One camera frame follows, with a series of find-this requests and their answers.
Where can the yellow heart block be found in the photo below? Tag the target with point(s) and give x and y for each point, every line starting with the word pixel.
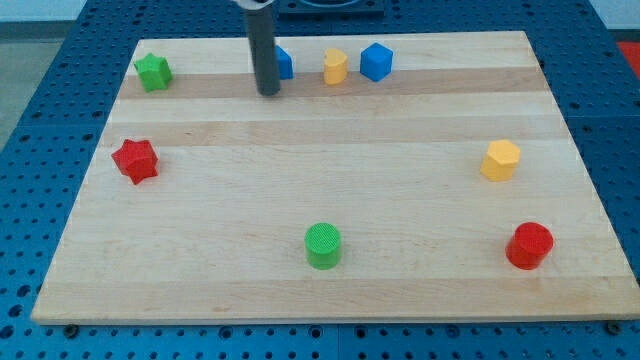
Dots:
pixel 335 66

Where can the yellow hexagon block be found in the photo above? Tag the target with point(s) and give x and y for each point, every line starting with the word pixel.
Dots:
pixel 500 160

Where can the red star block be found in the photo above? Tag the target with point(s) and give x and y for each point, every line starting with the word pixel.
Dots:
pixel 136 160

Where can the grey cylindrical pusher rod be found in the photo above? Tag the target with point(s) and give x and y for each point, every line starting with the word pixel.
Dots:
pixel 260 33

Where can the silver rod mount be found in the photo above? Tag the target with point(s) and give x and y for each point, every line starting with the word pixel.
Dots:
pixel 253 5

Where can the green cylinder block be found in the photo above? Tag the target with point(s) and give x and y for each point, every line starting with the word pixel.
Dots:
pixel 323 246

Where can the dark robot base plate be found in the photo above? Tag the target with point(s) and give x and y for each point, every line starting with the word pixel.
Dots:
pixel 292 9

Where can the red cylinder block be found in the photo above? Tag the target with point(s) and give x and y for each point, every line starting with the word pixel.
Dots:
pixel 529 245

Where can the blue cube block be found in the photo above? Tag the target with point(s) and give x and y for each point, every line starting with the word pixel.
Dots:
pixel 376 62

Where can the green star block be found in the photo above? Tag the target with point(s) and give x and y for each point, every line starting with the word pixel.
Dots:
pixel 153 72

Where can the blue triangle block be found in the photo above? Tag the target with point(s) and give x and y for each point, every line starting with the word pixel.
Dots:
pixel 285 64

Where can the wooden board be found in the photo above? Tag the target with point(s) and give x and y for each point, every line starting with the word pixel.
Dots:
pixel 217 237

